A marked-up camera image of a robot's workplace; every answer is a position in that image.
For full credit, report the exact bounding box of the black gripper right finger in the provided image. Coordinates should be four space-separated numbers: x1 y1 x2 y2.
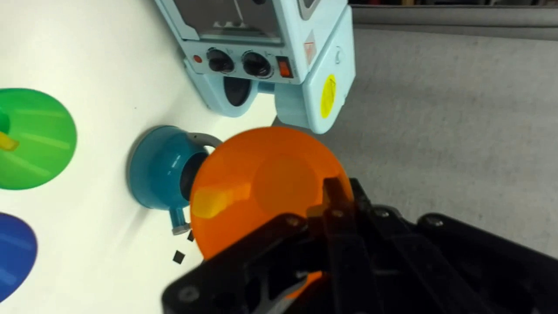
323 177 372 314

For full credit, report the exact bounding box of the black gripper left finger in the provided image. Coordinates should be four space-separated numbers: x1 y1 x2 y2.
161 212 325 314

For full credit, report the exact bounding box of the orange plastic cup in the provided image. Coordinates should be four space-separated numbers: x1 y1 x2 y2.
189 125 353 292

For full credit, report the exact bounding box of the blue plastic cup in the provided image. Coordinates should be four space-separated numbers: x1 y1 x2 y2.
0 212 39 301

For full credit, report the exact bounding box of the yellow toy fry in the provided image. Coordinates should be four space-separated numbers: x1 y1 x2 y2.
193 184 250 219

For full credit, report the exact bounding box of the light blue toaster oven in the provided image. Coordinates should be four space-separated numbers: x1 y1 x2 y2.
156 0 357 134

